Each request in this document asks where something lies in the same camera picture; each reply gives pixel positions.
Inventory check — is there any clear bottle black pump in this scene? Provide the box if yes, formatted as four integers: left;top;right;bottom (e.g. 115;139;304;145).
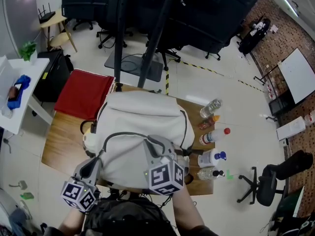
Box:
196;166;225;181

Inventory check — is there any person's right forearm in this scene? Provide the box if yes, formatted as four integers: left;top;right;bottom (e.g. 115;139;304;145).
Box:
171;186;205;236

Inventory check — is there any large black display panel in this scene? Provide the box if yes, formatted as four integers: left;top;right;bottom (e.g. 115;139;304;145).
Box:
61;0;269;56

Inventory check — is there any clear water bottle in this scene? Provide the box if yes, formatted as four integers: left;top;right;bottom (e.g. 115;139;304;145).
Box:
199;98;223;119

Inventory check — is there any blue cloth bundle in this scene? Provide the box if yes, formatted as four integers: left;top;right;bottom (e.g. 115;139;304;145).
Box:
7;74;32;110

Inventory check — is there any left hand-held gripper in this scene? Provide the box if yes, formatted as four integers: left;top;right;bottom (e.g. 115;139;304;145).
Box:
61;156;103;212

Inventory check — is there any black suitcase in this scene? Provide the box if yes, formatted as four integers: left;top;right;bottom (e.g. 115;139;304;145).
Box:
32;49;75;103

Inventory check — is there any grey fridge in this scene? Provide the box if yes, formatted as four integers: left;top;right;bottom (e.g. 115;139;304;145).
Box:
0;0;43;59

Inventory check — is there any small orange-cap bottle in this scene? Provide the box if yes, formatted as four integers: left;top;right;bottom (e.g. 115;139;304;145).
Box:
198;115;221;131

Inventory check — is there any black office chair with jacket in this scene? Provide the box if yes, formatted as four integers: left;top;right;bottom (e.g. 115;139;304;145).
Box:
236;149;314;207

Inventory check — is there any person's left forearm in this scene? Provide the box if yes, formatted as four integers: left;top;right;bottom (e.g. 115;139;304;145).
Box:
58;206;86;236

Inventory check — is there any white bottle blue pump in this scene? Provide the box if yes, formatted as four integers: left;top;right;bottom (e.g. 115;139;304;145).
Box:
197;148;227;169

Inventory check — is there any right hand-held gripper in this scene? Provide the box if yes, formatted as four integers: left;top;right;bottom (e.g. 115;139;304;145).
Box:
142;135;185;196

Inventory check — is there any grey floor object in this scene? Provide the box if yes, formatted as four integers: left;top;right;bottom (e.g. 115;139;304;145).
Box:
9;180;28;190

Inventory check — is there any white desk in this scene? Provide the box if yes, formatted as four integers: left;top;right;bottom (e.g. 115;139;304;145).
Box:
0;57;54;136

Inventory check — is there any black crate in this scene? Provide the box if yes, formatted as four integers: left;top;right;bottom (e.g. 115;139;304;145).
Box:
268;95;289;117

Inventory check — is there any person's black top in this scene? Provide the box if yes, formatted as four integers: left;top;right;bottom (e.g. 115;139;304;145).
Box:
83;196;178;236

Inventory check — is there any whiteboard on stand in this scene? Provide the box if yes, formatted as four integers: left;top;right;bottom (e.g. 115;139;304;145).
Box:
253;48;315;105

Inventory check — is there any white box appliance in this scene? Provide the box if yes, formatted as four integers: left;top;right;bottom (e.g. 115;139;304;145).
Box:
276;116;307;141

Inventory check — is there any wooden stool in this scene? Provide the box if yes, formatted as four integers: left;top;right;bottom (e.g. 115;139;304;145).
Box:
40;8;78;53

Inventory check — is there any black router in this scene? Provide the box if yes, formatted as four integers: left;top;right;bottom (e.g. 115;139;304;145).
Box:
37;3;57;24

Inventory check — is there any black display stand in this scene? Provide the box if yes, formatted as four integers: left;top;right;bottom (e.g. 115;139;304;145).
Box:
104;0;181;89

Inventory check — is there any white backpack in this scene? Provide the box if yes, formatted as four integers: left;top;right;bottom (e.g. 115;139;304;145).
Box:
82;90;204;190

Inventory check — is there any green potted plant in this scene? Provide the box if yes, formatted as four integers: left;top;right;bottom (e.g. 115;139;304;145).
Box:
18;41;38;62

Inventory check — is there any white bottle red cap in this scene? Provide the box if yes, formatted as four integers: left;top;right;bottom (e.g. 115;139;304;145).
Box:
199;127;231;146

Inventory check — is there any red cloth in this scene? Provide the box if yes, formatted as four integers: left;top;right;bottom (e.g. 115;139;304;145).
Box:
54;68;115;121

